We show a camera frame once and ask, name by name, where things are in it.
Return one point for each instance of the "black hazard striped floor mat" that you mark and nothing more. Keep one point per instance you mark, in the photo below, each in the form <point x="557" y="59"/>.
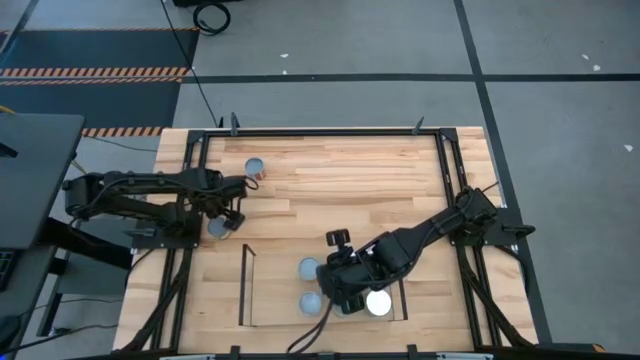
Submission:
<point x="100" y="50"/>

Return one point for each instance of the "black aluminium table frame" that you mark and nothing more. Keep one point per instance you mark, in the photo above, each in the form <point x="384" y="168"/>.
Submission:
<point x="300" y="133"/>

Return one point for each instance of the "orange patterned can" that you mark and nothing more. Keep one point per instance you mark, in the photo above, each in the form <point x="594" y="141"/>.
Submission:
<point x="311" y="303"/>

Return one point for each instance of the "dark grey desk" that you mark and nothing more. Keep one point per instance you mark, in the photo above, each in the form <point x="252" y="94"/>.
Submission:
<point x="35" y="175"/>

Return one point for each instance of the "blue tomatoes can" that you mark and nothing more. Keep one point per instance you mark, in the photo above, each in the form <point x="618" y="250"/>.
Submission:
<point x="378" y="303"/>

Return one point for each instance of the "small black frame clamp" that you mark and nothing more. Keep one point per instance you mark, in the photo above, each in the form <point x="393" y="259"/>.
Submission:
<point x="234" y="122"/>

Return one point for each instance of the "black beans can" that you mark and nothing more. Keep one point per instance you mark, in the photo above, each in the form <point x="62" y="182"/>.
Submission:
<point x="309" y="268"/>

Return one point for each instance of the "red and white can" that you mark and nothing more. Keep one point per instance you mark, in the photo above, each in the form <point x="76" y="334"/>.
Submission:
<point x="254" y="166"/>

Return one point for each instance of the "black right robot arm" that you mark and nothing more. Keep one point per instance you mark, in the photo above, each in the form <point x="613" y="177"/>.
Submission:
<point x="440" y="220"/>

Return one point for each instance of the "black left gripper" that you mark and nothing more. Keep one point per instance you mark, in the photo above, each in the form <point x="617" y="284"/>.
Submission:
<point x="222" y="186"/>

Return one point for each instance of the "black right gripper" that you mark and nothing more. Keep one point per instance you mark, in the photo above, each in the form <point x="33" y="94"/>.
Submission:
<point x="342" y="280"/>

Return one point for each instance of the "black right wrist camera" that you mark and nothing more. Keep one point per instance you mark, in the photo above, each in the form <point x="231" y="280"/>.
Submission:
<point x="338" y="237"/>

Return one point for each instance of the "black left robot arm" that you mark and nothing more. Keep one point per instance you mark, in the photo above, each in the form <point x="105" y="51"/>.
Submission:
<point x="150" y="180"/>

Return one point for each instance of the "green sliced peaches can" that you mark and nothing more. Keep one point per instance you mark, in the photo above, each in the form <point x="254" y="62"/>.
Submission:
<point x="216" y="229"/>

